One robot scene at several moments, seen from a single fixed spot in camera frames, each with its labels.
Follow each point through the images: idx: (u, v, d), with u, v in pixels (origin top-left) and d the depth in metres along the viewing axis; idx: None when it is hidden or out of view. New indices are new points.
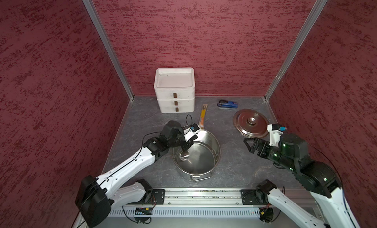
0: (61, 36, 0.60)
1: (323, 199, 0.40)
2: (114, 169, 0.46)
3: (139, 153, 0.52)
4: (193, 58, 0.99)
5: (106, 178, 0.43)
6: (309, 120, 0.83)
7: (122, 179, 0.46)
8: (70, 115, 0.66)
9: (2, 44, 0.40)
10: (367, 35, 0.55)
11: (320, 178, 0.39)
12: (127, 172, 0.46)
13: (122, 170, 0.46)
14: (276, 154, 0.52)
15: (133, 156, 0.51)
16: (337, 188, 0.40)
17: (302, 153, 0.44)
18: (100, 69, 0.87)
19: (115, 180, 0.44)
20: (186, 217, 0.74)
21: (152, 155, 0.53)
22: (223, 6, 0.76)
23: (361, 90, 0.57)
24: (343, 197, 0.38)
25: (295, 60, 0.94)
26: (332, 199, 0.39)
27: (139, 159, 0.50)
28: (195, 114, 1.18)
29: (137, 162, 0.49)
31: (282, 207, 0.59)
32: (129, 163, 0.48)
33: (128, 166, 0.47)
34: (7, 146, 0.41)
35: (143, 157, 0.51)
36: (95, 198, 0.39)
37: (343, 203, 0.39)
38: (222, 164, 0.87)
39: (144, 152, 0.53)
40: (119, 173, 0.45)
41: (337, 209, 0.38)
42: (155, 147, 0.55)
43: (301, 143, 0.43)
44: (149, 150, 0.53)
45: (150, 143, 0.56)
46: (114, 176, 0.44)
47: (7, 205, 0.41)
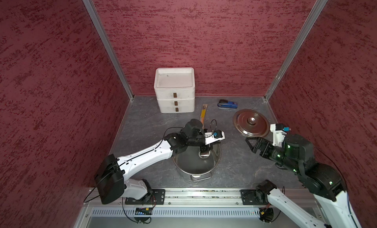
0: (61, 36, 0.60)
1: (327, 203, 0.39)
2: (135, 155, 0.47)
3: (158, 145, 0.52)
4: (193, 58, 0.99)
5: (126, 161, 0.45)
6: (309, 120, 0.83)
7: (140, 166, 0.47)
8: (70, 115, 0.66)
9: (2, 44, 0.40)
10: (367, 35, 0.55)
11: (325, 181, 0.38)
12: (146, 160, 0.47)
13: (141, 157, 0.47)
14: (279, 155, 0.50)
15: (153, 146, 0.52)
16: (342, 191, 0.39)
17: (308, 154, 0.43)
18: (100, 69, 0.87)
19: (134, 164, 0.45)
20: (186, 217, 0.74)
21: (171, 149, 0.53)
22: (223, 6, 0.76)
23: (361, 90, 0.57)
24: (348, 201, 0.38)
25: (295, 60, 0.94)
26: (336, 203, 0.38)
27: (159, 151, 0.51)
28: (195, 114, 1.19)
29: (156, 153, 0.50)
31: (283, 208, 0.58)
32: (149, 152, 0.49)
33: (148, 155, 0.49)
34: (7, 146, 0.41)
35: (162, 149, 0.51)
36: (113, 178, 0.40)
37: (348, 207, 0.39)
38: (222, 164, 0.87)
39: (164, 144, 0.53)
40: (137, 160, 0.46)
41: (341, 213, 0.38)
42: (175, 142, 0.55)
43: (308, 145, 0.41)
44: (169, 144, 0.54)
45: (170, 138, 0.56)
46: (132, 162, 0.45)
47: (7, 205, 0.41)
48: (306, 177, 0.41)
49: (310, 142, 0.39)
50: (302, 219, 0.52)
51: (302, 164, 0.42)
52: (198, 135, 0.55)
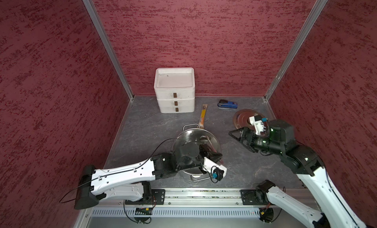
0: (61, 36, 0.60)
1: (307, 180, 0.42)
2: (113, 171, 0.45)
3: (141, 165, 0.47)
4: (193, 58, 0.99)
5: (101, 176, 0.43)
6: (309, 120, 0.83)
7: (112, 186, 0.44)
8: (70, 115, 0.66)
9: (2, 44, 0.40)
10: (368, 35, 0.55)
11: (302, 158, 0.42)
12: (121, 180, 0.44)
13: (118, 175, 0.44)
14: (263, 141, 0.52)
15: (136, 166, 0.47)
16: (320, 167, 0.42)
17: (288, 136, 0.46)
18: (100, 69, 0.87)
19: (106, 183, 0.43)
20: (186, 217, 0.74)
21: (153, 174, 0.46)
22: (223, 6, 0.76)
23: (361, 90, 0.57)
24: (326, 175, 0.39)
25: (294, 60, 0.95)
26: (315, 178, 0.41)
27: (139, 174, 0.46)
28: (195, 114, 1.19)
29: (135, 174, 0.45)
31: (281, 204, 0.59)
32: (128, 171, 0.45)
33: (125, 175, 0.45)
34: (7, 147, 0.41)
35: (142, 171, 0.46)
36: (80, 193, 0.39)
37: (328, 181, 0.41)
38: (222, 164, 0.87)
39: (148, 166, 0.47)
40: (112, 178, 0.44)
41: (322, 187, 0.40)
42: (161, 167, 0.48)
43: (287, 127, 0.45)
44: (152, 167, 0.47)
45: (158, 160, 0.49)
46: (105, 179, 0.43)
47: (7, 205, 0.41)
48: (286, 156, 0.44)
49: (291, 125, 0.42)
50: (298, 211, 0.52)
51: (282, 144, 0.46)
52: (191, 160, 0.48)
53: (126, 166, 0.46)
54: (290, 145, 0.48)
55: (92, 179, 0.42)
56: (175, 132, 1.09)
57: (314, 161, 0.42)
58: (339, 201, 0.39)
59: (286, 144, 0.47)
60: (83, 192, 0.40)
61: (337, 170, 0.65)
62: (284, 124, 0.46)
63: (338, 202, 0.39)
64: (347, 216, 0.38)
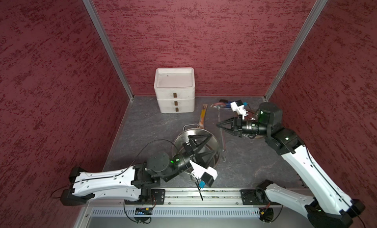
0: (61, 36, 0.60)
1: (291, 160, 0.44)
2: (94, 176, 0.45)
3: (122, 173, 0.46)
4: (193, 58, 0.99)
5: (83, 180, 0.45)
6: (310, 120, 0.82)
7: (94, 189, 0.45)
8: (70, 115, 0.66)
9: (2, 44, 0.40)
10: (367, 35, 0.55)
11: (283, 138, 0.45)
12: (99, 185, 0.44)
13: (99, 181, 0.45)
14: (253, 125, 0.53)
15: (118, 173, 0.46)
16: (301, 145, 0.45)
17: (276, 119, 0.47)
18: (100, 69, 0.87)
19: (86, 187, 0.44)
20: (186, 217, 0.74)
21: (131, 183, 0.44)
22: (223, 6, 0.76)
23: (361, 90, 0.57)
24: (308, 152, 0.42)
25: (295, 60, 0.94)
26: (297, 156, 0.43)
27: (118, 182, 0.45)
28: (195, 114, 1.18)
29: (113, 182, 0.45)
31: (279, 198, 0.58)
32: (109, 178, 0.45)
33: (105, 181, 0.45)
34: (7, 146, 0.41)
35: (121, 180, 0.45)
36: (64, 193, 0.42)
37: (309, 158, 0.43)
38: (222, 164, 0.87)
39: (128, 174, 0.46)
40: (93, 184, 0.44)
41: (306, 164, 0.42)
42: (140, 176, 0.46)
43: (277, 111, 0.45)
44: (132, 176, 0.46)
45: (140, 169, 0.47)
46: (87, 183, 0.44)
47: (7, 205, 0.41)
48: (270, 138, 0.47)
49: (281, 109, 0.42)
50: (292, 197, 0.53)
51: (269, 128, 0.48)
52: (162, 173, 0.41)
53: (108, 172, 0.47)
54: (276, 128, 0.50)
55: (75, 183, 0.44)
56: (175, 132, 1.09)
57: (295, 140, 0.45)
58: (322, 176, 0.41)
59: (273, 127, 0.48)
60: (65, 194, 0.42)
61: (338, 170, 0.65)
62: (275, 108, 0.47)
63: (322, 177, 0.41)
64: (332, 190, 0.39)
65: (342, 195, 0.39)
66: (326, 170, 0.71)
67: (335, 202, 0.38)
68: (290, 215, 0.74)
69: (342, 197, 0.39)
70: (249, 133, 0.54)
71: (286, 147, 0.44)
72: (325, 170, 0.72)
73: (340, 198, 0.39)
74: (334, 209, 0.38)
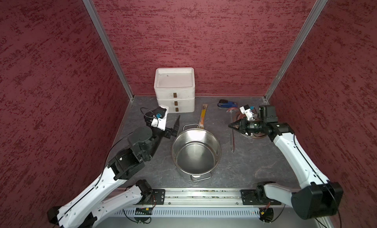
0: (61, 36, 0.60)
1: (280, 144, 0.52)
2: (76, 200, 0.41)
3: (100, 178, 0.42)
4: (193, 58, 0.99)
5: (66, 212, 0.40)
6: (310, 120, 0.82)
7: (84, 212, 0.41)
8: (70, 115, 0.66)
9: (2, 44, 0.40)
10: (367, 35, 0.55)
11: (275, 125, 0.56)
12: (85, 205, 0.40)
13: (82, 200, 0.40)
14: (255, 124, 0.65)
15: (94, 182, 0.42)
16: (290, 133, 0.53)
17: (270, 113, 0.60)
18: (100, 69, 0.87)
19: (73, 215, 0.39)
20: (186, 217, 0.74)
21: (116, 179, 0.42)
22: (223, 6, 0.76)
23: (361, 90, 0.57)
24: (295, 138, 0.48)
25: (295, 60, 0.94)
26: (283, 137, 0.52)
27: (102, 188, 0.41)
28: (195, 114, 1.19)
29: (97, 191, 0.41)
31: (276, 193, 0.58)
32: (90, 191, 0.41)
33: (88, 197, 0.41)
34: (7, 146, 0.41)
35: (104, 184, 0.42)
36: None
37: (294, 140, 0.51)
38: (222, 164, 0.87)
39: (107, 175, 0.43)
40: (79, 207, 0.40)
41: (289, 145, 0.49)
42: (121, 165, 0.43)
43: (270, 106, 0.60)
44: (112, 174, 0.42)
45: (116, 163, 0.44)
46: (72, 211, 0.40)
47: (7, 205, 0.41)
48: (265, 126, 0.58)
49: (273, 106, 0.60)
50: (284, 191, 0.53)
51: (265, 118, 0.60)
52: (148, 145, 0.43)
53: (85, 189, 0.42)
54: (271, 119, 0.61)
55: (59, 219, 0.39)
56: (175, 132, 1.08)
57: (286, 129, 0.54)
58: (303, 156, 0.46)
59: (267, 117, 0.60)
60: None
61: (338, 170, 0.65)
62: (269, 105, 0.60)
63: (301, 155, 0.47)
64: (308, 166, 0.44)
65: (319, 173, 0.42)
66: (326, 171, 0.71)
67: (307, 176, 0.42)
68: (290, 215, 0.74)
69: (318, 175, 0.42)
70: (253, 130, 0.66)
71: (275, 131, 0.54)
72: (325, 170, 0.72)
73: (315, 175, 0.42)
74: (306, 182, 0.42)
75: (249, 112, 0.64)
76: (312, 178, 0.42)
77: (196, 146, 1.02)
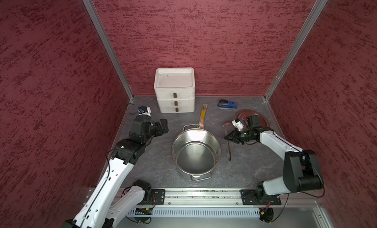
0: (61, 36, 0.60)
1: (264, 140, 0.63)
2: (91, 200, 0.40)
3: (110, 170, 0.44)
4: (193, 58, 0.99)
5: (83, 217, 0.38)
6: (310, 120, 0.82)
7: (105, 205, 0.41)
8: (70, 115, 0.66)
9: (2, 44, 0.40)
10: (367, 35, 0.55)
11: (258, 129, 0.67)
12: (105, 196, 0.41)
13: (99, 196, 0.40)
14: (245, 132, 0.77)
15: (105, 175, 0.43)
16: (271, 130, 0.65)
17: (255, 120, 0.74)
18: (100, 69, 0.87)
19: (96, 211, 0.39)
20: (186, 217, 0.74)
21: (125, 163, 0.44)
22: (224, 6, 0.76)
23: (361, 90, 0.57)
24: (273, 131, 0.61)
25: (295, 60, 0.94)
26: (264, 133, 0.63)
27: (115, 176, 0.43)
28: (195, 114, 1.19)
29: (112, 181, 0.42)
31: (273, 188, 0.59)
32: (104, 184, 0.42)
33: (104, 190, 0.41)
34: (7, 146, 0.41)
35: (116, 171, 0.43)
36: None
37: (272, 132, 0.63)
38: (222, 164, 0.87)
39: (115, 164, 0.44)
40: (99, 202, 0.40)
41: (271, 135, 0.60)
42: (126, 150, 0.46)
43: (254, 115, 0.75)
44: (120, 161, 0.45)
45: (120, 152, 0.46)
46: (93, 209, 0.39)
47: (7, 205, 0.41)
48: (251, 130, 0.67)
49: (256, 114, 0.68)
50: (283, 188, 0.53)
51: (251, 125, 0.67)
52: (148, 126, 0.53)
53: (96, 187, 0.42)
54: (256, 125, 0.74)
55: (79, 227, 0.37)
56: (175, 132, 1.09)
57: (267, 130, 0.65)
58: (282, 139, 0.56)
59: (253, 125, 0.74)
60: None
61: (338, 170, 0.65)
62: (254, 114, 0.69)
63: (280, 139, 0.56)
64: (287, 145, 0.52)
65: (296, 148, 0.50)
66: (327, 170, 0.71)
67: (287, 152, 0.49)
68: (290, 215, 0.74)
69: (295, 148, 0.50)
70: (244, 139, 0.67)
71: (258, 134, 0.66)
72: (325, 170, 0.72)
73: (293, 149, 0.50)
74: None
75: (239, 124, 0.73)
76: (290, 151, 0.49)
77: (196, 146, 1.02)
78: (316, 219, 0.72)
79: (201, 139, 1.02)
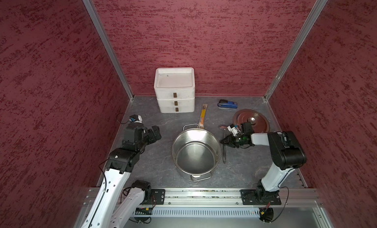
0: (61, 36, 0.60)
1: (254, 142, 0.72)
2: (91, 215, 0.39)
3: (107, 181, 0.43)
4: (193, 58, 0.99)
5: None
6: (309, 120, 0.83)
7: (106, 217, 0.41)
8: (70, 115, 0.66)
9: (2, 44, 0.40)
10: (367, 35, 0.55)
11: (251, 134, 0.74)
12: (104, 211, 0.40)
13: (98, 209, 0.40)
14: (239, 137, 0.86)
15: (102, 187, 0.43)
16: None
17: (247, 126, 0.83)
18: (100, 68, 0.86)
19: (97, 225, 0.38)
20: (186, 217, 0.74)
21: (121, 172, 0.44)
22: (224, 6, 0.76)
23: (361, 90, 0.57)
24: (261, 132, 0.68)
25: (295, 60, 0.94)
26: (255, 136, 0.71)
27: (113, 187, 0.43)
28: (195, 114, 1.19)
29: (110, 192, 0.42)
31: (269, 179, 0.62)
32: (102, 197, 0.41)
33: (103, 203, 0.41)
34: (7, 146, 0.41)
35: (113, 183, 0.43)
36: None
37: None
38: (222, 164, 0.87)
39: (112, 175, 0.44)
40: (99, 216, 0.39)
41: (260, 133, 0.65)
42: (121, 159, 0.46)
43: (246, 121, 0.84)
44: (116, 171, 0.44)
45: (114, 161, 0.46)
46: (94, 223, 0.38)
47: (7, 205, 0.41)
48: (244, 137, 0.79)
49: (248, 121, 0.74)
50: (277, 173, 0.56)
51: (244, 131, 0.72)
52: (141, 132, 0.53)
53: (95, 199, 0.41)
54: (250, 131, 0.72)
55: None
56: (175, 132, 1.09)
57: None
58: None
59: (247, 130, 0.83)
60: None
61: (338, 170, 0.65)
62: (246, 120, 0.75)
63: None
64: None
65: None
66: (326, 170, 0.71)
67: None
68: (290, 215, 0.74)
69: None
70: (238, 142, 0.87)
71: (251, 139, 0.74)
72: (325, 170, 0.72)
73: None
74: None
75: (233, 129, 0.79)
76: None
77: (196, 146, 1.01)
78: (316, 219, 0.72)
79: (201, 139, 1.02)
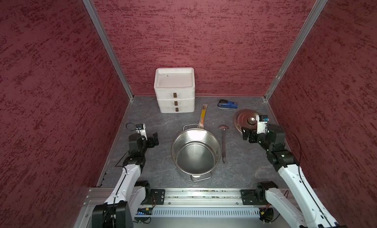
0: (61, 36, 0.60)
1: (283, 173, 0.52)
2: (116, 189, 0.48)
3: (126, 169, 0.57)
4: (193, 58, 0.99)
5: (113, 197, 0.45)
6: (309, 120, 0.83)
7: (129, 190, 0.50)
8: (70, 115, 0.66)
9: (2, 44, 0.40)
10: (367, 35, 0.55)
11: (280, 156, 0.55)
12: (128, 183, 0.51)
13: (122, 184, 0.50)
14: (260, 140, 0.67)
15: (122, 174, 0.55)
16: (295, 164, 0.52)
17: (278, 139, 0.57)
18: (100, 68, 0.86)
19: (123, 192, 0.47)
20: (186, 217, 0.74)
21: (136, 165, 0.59)
22: (224, 6, 0.76)
23: (361, 90, 0.57)
24: (298, 170, 0.51)
25: (295, 60, 0.94)
26: (288, 170, 0.51)
27: (131, 171, 0.56)
28: (195, 114, 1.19)
29: (130, 174, 0.54)
31: (278, 206, 0.57)
32: (124, 178, 0.53)
33: (125, 181, 0.51)
34: (7, 146, 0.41)
35: (132, 169, 0.57)
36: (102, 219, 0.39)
37: (299, 174, 0.50)
38: (222, 164, 0.87)
39: (130, 166, 0.59)
40: (123, 187, 0.49)
41: (294, 179, 0.49)
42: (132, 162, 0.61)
43: (280, 133, 0.56)
44: (132, 166, 0.59)
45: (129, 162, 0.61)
46: (120, 191, 0.47)
47: (7, 205, 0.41)
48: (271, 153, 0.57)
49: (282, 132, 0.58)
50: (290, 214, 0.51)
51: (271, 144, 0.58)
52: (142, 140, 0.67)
53: (117, 182, 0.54)
54: (277, 146, 0.59)
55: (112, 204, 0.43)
56: (175, 132, 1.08)
57: (290, 160, 0.53)
58: (309, 191, 0.46)
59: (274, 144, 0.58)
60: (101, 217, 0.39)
61: (338, 170, 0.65)
62: (279, 130, 0.57)
63: (308, 191, 0.46)
64: (315, 206, 0.43)
65: (326, 213, 0.41)
66: (326, 171, 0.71)
67: (315, 216, 0.41)
68: None
69: (325, 215, 0.41)
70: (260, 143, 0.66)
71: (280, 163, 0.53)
72: (325, 170, 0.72)
73: (323, 215, 0.41)
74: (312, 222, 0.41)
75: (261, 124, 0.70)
76: (320, 220, 0.40)
77: (196, 146, 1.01)
78: None
79: (201, 139, 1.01)
